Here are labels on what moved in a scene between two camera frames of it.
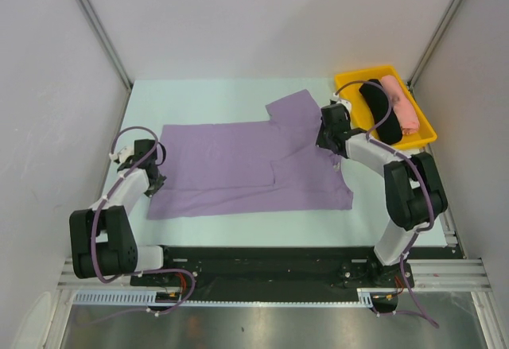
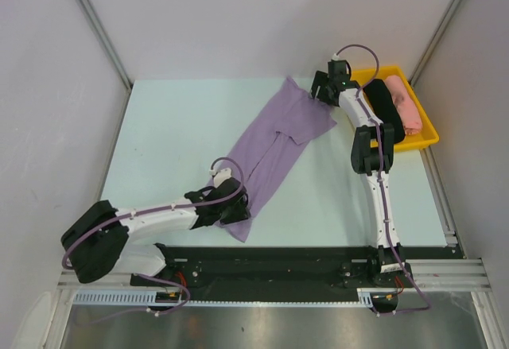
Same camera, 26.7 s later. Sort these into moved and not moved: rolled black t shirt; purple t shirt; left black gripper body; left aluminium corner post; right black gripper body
Moved: left black gripper body; purple t shirt; right black gripper body
Not moved: rolled black t shirt; left aluminium corner post
